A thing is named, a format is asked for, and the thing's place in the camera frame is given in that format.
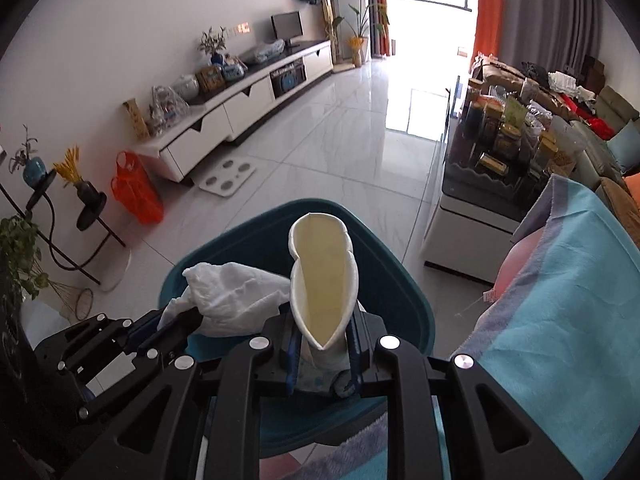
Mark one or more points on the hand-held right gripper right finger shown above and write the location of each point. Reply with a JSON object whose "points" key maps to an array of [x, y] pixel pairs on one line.
{"points": [[352, 350]]}

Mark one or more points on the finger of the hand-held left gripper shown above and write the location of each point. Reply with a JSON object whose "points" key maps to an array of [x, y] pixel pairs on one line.
{"points": [[175, 317], [159, 349]]}

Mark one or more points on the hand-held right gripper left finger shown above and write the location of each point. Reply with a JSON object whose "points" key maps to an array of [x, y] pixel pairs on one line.
{"points": [[292, 360]]}

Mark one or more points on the white tissue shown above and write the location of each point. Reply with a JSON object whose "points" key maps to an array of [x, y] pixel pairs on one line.
{"points": [[230, 295]]}

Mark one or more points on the teal plastic bin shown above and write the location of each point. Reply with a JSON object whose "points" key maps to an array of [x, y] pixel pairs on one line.
{"points": [[400, 300]]}

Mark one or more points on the white patterned paper cup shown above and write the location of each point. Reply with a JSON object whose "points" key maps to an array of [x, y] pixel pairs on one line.
{"points": [[320, 280]]}

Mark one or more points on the green trailing plant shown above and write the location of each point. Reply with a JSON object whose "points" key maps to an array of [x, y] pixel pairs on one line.
{"points": [[20, 255]]}

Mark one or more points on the orange plastic bag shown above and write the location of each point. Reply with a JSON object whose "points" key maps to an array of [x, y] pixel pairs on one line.
{"points": [[137, 195]]}

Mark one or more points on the black metal plant stand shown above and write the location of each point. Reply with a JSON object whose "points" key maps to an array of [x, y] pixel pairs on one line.
{"points": [[92, 210]]}

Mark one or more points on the white bathroom scale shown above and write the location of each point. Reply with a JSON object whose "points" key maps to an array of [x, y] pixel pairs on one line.
{"points": [[227, 177]]}

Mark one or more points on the yellow flowers in black vase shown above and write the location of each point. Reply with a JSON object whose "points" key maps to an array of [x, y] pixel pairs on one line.
{"points": [[80, 182]]}

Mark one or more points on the white dark-topped coffee table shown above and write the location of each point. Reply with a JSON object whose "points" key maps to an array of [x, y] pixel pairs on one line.
{"points": [[470, 220]]}

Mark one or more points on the plant in round blue pot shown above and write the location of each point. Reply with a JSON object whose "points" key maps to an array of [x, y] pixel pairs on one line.
{"points": [[32, 167]]}

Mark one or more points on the blue grey printed blanket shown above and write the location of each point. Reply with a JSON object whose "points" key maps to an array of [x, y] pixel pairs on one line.
{"points": [[550, 335]]}

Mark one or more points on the gold tube box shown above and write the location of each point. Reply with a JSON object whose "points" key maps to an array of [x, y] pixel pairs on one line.
{"points": [[137, 120]]}

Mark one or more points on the clear bag of items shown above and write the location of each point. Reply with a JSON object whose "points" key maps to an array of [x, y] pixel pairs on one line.
{"points": [[167, 107]]}

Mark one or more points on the white TV cabinet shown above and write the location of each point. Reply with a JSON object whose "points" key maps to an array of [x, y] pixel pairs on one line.
{"points": [[250, 105]]}

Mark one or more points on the white ceramic jar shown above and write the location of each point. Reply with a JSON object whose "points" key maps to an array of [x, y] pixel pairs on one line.
{"points": [[186, 86]]}

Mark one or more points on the brown framed box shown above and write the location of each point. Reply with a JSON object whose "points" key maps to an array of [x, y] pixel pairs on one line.
{"points": [[211, 80]]}

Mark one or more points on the group of snack jars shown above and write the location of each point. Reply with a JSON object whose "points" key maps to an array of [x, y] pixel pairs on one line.
{"points": [[505, 135]]}

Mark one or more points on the plant in blue vase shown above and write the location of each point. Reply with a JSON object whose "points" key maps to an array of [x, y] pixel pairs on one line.
{"points": [[215, 45]]}

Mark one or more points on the clear plastic bag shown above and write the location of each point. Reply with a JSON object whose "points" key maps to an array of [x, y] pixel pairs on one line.
{"points": [[268, 52]]}

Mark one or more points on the brown seat cover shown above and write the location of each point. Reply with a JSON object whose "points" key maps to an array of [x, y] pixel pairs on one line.
{"points": [[615, 192]]}

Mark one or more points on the green sofa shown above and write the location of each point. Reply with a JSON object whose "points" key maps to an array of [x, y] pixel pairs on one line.
{"points": [[590, 150]]}

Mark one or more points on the black monitor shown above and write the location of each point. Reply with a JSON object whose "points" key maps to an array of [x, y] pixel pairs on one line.
{"points": [[286, 27]]}

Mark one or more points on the orange cushion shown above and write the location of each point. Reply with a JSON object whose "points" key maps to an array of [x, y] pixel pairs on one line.
{"points": [[634, 184]]}

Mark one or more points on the tall leafy potted plant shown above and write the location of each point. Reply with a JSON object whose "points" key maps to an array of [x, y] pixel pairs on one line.
{"points": [[362, 20]]}

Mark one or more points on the pile of clothes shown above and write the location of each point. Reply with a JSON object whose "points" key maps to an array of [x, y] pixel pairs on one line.
{"points": [[565, 90]]}

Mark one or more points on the grey-blue cushion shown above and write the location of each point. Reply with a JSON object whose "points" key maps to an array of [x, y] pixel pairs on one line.
{"points": [[625, 147]]}

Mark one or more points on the grey red striped curtain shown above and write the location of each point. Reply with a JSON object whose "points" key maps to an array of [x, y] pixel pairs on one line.
{"points": [[377, 10]]}

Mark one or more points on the white standing air conditioner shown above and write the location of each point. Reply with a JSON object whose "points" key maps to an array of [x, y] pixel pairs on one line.
{"points": [[347, 5]]}

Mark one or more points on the brown cardboard boxes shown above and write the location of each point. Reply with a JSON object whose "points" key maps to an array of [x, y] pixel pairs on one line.
{"points": [[595, 74]]}

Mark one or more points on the orange and grey curtain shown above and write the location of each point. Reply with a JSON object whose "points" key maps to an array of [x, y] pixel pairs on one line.
{"points": [[540, 10]]}

